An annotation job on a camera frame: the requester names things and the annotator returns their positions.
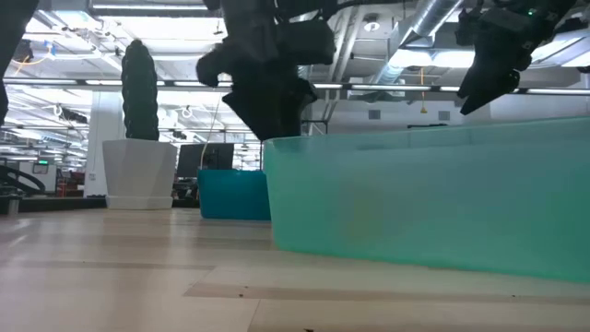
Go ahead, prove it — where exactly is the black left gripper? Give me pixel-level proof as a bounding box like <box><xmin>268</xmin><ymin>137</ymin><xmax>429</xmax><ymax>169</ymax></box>
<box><xmin>195</xmin><ymin>8</ymin><xmax>320</xmax><ymax>142</ymax></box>

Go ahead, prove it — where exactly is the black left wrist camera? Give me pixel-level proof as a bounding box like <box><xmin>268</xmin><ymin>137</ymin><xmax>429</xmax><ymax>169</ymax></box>
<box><xmin>278</xmin><ymin>18</ymin><xmax>337</xmax><ymax>66</ymax></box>

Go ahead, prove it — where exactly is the green cactus plant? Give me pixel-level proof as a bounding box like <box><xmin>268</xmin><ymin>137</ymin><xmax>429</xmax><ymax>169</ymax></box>
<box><xmin>120</xmin><ymin>38</ymin><xmax>161</xmax><ymax>142</ymax></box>

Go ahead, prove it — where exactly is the translucent green plastic bin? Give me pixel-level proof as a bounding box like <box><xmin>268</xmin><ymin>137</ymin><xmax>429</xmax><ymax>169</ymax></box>
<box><xmin>261</xmin><ymin>116</ymin><xmax>590</xmax><ymax>285</ymax></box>

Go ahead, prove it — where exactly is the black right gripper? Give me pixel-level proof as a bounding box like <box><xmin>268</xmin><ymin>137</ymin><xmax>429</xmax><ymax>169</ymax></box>
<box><xmin>454</xmin><ymin>0</ymin><xmax>554</xmax><ymax>116</ymax></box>

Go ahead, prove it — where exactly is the blue plastic bin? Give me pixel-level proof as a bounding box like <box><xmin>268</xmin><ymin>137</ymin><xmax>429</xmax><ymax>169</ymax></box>
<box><xmin>196</xmin><ymin>167</ymin><xmax>273</xmax><ymax>221</ymax></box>

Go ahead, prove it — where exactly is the white hexagonal plant pot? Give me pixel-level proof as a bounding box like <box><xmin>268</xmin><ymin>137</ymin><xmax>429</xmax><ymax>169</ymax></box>
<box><xmin>101</xmin><ymin>138</ymin><xmax>179</xmax><ymax>211</ymax></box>

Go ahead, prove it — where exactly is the black background monitor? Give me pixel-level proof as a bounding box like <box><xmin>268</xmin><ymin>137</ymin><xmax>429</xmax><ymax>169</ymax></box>
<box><xmin>176</xmin><ymin>142</ymin><xmax>235</xmax><ymax>179</ymax></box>

